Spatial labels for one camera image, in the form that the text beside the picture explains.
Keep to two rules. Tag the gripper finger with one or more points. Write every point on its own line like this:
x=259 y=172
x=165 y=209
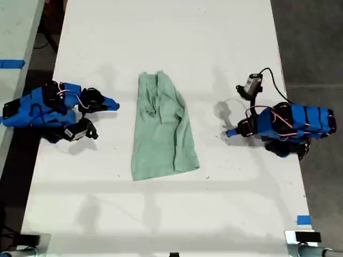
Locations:
x=239 y=134
x=105 y=107
x=107 y=101
x=241 y=126

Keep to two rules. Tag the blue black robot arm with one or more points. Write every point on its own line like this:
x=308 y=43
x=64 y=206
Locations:
x=308 y=120
x=26 y=109

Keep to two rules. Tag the pale green T-shirt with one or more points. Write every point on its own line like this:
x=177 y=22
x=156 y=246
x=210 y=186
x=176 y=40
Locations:
x=160 y=128

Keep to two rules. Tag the long blue tape strip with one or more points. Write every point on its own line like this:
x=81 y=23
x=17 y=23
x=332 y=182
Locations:
x=12 y=64

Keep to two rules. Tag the white side table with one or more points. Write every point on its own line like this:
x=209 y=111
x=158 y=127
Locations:
x=13 y=26

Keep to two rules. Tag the small blue tape square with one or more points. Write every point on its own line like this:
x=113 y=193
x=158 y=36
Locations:
x=304 y=220

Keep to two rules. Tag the white mounting plate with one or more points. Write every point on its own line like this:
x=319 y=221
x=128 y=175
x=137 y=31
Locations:
x=289 y=237

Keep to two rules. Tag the black box on white plate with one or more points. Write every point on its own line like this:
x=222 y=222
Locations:
x=307 y=237

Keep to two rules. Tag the small black clamp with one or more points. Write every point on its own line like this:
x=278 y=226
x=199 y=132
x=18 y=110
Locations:
x=174 y=254

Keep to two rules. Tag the grey metal plate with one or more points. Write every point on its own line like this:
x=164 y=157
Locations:
x=45 y=241

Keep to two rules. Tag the black box on grey plate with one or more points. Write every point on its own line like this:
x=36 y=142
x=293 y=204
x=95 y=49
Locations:
x=30 y=239

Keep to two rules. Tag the gripper's black camera stalk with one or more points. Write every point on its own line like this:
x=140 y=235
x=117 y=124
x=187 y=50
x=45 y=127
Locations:
x=252 y=103
x=83 y=116

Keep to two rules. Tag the gripper's black camera box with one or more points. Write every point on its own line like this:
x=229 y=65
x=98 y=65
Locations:
x=77 y=131
x=252 y=84

